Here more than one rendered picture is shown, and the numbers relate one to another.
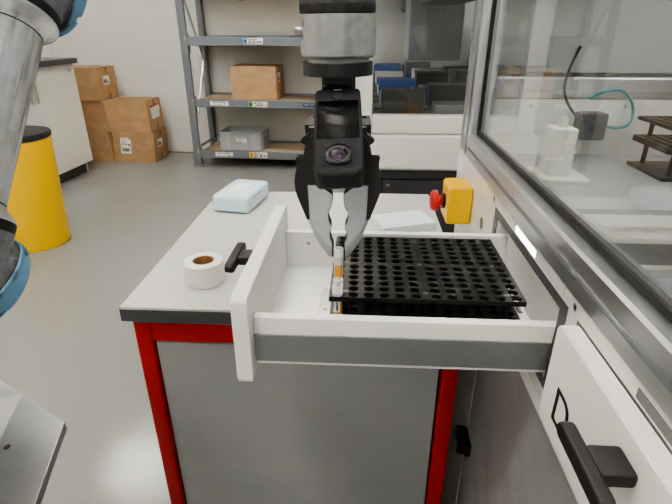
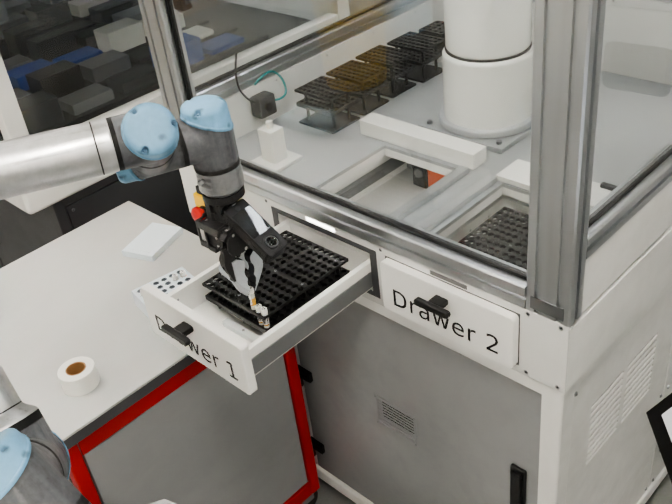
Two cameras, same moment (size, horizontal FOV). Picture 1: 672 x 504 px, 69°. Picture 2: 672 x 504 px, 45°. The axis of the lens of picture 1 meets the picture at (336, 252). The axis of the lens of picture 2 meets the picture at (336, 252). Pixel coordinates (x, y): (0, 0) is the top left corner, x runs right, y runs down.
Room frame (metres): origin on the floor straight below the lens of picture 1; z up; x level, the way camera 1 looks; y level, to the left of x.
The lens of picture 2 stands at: (-0.43, 0.72, 1.80)
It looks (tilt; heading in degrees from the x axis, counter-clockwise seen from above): 34 degrees down; 315
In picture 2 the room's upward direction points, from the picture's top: 8 degrees counter-clockwise
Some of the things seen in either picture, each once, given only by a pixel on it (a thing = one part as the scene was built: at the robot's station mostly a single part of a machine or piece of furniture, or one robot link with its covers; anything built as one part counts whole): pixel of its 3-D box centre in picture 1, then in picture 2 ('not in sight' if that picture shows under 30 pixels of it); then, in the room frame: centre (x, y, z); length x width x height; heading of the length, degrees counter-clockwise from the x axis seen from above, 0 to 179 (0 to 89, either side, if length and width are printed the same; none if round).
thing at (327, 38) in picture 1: (335, 39); (218, 178); (0.53, 0.00, 1.17); 0.08 x 0.08 x 0.05
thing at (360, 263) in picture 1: (417, 286); (277, 284); (0.56, -0.11, 0.87); 0.22 x 0.18 x 0.06; 87
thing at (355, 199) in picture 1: (355, 213); (247, 263); (0.53, -0.02, 0.98); 0.06 x 0.03 x 0.09; 178
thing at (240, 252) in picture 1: (244, 257); (181, 331); (0.57, 0.12, 0.91); 0.07 x 0.04 x 0.01; 177
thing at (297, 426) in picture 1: (315, 374); (141, 420); (0.98, 0.05, 0.38); 0.62 x 0.58 x 0.76; 177
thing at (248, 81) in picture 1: (257, 81); not in sight; (4.54, 0.69, 0.72); 0.41 x 0.32 x 0.28; 83
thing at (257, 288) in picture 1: (266, 279); (196, 336); (0.57, 0.09, 0.87); 0.29 x 0.02 x 0.11; 177
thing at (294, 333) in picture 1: (423, 289); (281, 283); (0.56, -0.12, 0.86); 0.40 x 0.26 x 0.06; 87
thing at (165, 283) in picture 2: not in sight; (167, 293); (0.84, -0.03, 0.78); 0.12 x 0.08 x 0.04; 78
